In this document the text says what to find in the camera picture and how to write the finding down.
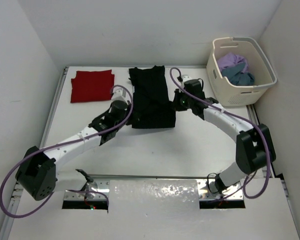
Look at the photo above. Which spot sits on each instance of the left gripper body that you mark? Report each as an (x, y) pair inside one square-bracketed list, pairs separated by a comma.
[(126, 113)]

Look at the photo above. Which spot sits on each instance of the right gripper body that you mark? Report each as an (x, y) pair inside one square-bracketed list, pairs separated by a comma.
[(182, 101)]

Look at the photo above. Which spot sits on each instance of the black t-shirt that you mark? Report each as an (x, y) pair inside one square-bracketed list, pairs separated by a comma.
[(152, 108)]

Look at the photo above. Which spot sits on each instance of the red t-shirt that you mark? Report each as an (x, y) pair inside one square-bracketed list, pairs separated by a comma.
[(92, 86)]

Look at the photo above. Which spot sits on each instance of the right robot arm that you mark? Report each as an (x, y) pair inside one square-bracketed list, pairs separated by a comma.
[(254, 148)]

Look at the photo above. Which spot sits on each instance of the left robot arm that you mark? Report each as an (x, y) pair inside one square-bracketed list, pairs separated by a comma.
[(41, 174)]

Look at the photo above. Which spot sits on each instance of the cream laundry basket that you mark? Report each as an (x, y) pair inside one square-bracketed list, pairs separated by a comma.
[(230, 95)]

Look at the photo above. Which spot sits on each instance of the blue-grey t-shirt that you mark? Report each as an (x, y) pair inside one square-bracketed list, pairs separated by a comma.
[(237, 78)]

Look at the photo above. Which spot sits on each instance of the purple t-shirt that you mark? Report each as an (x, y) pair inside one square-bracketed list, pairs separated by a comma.
[(231, 60)]

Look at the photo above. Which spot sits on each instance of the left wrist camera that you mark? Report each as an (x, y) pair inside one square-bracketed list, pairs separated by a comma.
[(120, 95)]

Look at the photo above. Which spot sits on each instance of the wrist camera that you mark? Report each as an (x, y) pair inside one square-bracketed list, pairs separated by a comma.
[(120, 95), (183, 78)]

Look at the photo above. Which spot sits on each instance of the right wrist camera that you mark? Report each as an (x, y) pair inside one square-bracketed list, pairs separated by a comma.
[(183, 78)]

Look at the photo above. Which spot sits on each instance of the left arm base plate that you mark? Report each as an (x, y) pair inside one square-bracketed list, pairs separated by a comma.
[(98, 190)]

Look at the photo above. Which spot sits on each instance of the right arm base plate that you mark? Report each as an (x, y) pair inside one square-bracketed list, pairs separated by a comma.
[(207, 191)]

